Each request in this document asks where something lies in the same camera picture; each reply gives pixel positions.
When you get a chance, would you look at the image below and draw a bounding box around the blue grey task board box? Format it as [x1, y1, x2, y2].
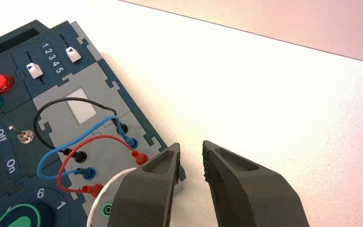
[0, 19, 187, 227]

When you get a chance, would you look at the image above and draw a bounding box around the white slider knob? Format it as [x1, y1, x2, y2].
[26, 62, 43, 79]
[66, 47, 82, 63]

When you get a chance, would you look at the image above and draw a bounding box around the green banana socket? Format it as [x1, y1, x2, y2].
[102, 203, 113, 218]

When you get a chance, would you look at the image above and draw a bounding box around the blue jumper cable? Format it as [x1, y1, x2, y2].
[36, 115, 139, 182]

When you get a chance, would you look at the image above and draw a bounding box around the black jumper cable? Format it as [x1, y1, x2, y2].
[33, 97, 129, 164]

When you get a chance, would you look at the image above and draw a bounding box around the green rotary knob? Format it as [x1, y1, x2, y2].
[0, 203, 55, 227]

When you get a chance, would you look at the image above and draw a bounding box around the red push button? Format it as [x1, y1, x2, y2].
[0, 74, 15, 95]

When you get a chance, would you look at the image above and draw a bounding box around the metal toggle switch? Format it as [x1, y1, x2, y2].
[9, 125, 35, 144]

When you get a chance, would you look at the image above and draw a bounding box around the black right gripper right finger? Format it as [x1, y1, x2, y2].
[202, 140, 310, 227]

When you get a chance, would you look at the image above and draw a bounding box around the white jumper cable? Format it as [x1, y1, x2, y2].
[86, 167, 138, 227]

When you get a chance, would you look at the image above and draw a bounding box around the small white display window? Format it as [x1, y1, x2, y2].
[65, 88, 97, 125]

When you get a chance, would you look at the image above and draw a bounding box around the red jumper cable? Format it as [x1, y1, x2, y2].
[56, 135, 149, 198]

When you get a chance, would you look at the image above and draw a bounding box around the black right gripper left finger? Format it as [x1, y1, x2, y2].
[107, 142, 181, 227]

